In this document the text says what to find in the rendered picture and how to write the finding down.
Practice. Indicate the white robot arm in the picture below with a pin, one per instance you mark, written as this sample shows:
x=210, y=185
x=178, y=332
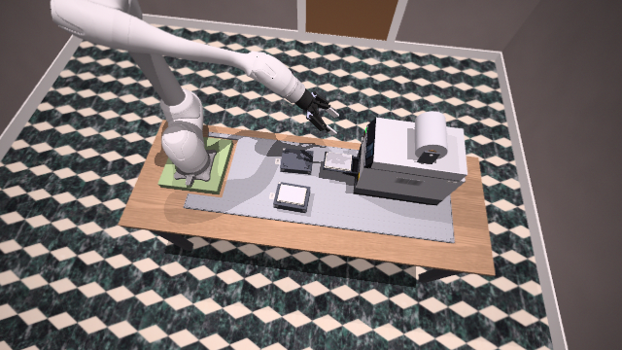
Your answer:
x=118, y=24

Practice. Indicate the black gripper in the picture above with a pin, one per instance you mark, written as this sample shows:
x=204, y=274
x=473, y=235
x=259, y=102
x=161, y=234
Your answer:
x=320, y=102

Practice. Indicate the white cylinder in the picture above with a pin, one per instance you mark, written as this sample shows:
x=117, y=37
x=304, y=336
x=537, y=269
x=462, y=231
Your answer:
x=431, y=134

